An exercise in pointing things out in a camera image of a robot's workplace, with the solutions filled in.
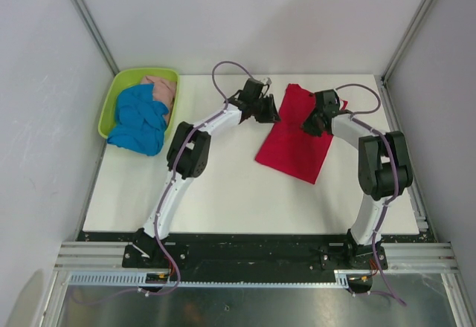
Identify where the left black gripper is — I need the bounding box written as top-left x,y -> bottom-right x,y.
251,94 -> 281,124

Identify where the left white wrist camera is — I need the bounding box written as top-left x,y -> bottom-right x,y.
263,77 -> 272,86

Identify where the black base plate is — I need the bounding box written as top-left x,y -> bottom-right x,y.
123,229 -> 388,270

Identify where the aluminium front rail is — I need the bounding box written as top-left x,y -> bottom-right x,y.
54,242 -> 459,273

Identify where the blue t shirt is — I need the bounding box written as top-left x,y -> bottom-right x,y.
107,84 -> 170,156

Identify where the red t shirt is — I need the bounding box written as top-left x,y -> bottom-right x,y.
255,84 -> 332,184

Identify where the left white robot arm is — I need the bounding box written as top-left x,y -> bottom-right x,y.
132,78 -> 280,268

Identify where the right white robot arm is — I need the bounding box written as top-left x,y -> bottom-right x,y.
302,89 -> 414,268

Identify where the grey slotted cable duct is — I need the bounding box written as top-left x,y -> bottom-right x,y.
65,270 -> 373,288

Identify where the beige pink t shirt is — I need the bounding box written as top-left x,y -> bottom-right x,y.
141,76 -> 177,123

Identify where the aluminium frame post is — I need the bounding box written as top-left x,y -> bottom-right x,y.
70,0 -> 120,76
381,0 -> 437,83

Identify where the lime green plastic bin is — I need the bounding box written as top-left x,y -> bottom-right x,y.
97,67 -> 180,139

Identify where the left aluminium frame post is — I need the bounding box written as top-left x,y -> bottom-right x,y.
70,0 -> 120,76

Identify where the right aluminium side rail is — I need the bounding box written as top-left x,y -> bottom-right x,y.
374,75 -> 431,233

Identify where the right aluminium frame post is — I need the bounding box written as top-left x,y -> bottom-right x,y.
381,0 -> 437,83

